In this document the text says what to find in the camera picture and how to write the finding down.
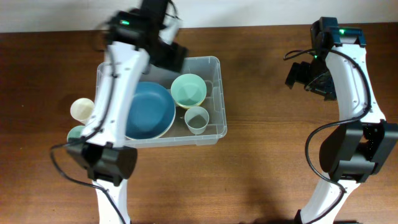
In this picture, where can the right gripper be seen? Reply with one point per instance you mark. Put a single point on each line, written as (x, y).
(296, 73)

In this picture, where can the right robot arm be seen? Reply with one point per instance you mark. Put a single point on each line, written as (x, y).
(346, 152)

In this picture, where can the grey plastic cup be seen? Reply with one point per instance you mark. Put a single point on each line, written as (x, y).
(197, 119)

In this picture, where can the yellow small bowl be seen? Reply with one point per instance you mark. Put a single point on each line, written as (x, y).
(188, 103)

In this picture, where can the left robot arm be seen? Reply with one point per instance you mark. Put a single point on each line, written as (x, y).
(135, 40)

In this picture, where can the mint green small bowl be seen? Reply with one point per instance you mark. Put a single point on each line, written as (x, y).
(188, 86)

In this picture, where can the beige plate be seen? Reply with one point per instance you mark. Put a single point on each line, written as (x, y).
(171, 124)

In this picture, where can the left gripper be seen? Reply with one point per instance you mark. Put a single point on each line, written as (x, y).
(172, 62)

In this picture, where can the cream plastic cup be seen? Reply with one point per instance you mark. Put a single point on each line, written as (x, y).
(81, 109)

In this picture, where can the mint green plastic cup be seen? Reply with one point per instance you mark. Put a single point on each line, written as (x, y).
(75, 133)

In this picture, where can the dark blue plate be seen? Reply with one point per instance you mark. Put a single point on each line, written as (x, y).
(152, 110)

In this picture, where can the clear plastic storage container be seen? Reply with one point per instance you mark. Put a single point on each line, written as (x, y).
(209, 69)

